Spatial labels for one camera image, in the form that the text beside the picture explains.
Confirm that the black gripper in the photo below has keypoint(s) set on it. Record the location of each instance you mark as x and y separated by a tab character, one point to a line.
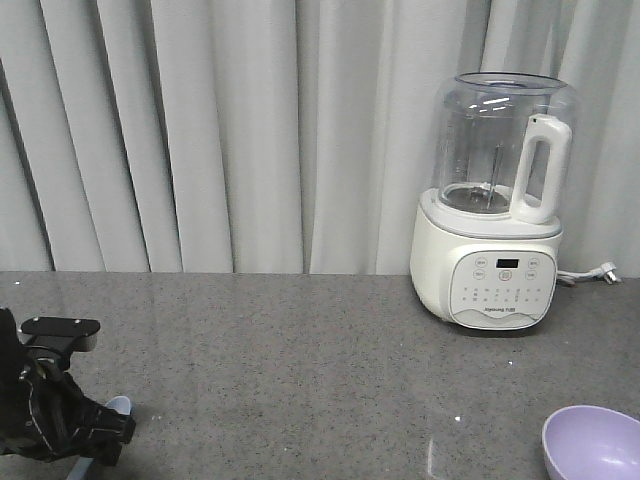
45	415

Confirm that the light blue plastic spoon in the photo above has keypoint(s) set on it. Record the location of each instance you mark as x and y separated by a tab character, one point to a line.
79	471

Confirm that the purple plastic bowl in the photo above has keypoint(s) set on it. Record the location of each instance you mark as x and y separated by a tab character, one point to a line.
590	442

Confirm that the grey pleated curtain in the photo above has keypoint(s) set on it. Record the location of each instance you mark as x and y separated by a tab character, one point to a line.
284	136

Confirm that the white blender with clear jar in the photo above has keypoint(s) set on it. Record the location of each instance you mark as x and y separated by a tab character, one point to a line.
487	230

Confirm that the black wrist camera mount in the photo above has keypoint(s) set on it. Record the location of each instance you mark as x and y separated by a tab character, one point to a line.
60	334

